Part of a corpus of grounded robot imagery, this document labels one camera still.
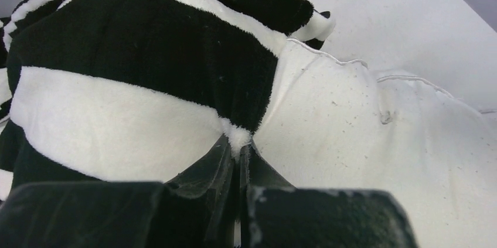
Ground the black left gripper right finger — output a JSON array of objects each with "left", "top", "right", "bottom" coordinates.
[{"left": 240, "top": 144, "right": 417, "bottom": 247}]

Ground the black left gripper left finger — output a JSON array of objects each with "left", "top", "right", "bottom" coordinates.
[{"left": 1, "top": 136, "right": 234, "bottom": 247}]

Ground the black white striped pillowcase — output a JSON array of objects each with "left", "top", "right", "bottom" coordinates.
[{"left": 1, "top": 0, "right": 334, "bottom": 201}]

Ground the white pillow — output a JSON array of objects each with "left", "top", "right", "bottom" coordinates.
[{"left": 254, "top": 40, "right": 496, "bottom": 247}]

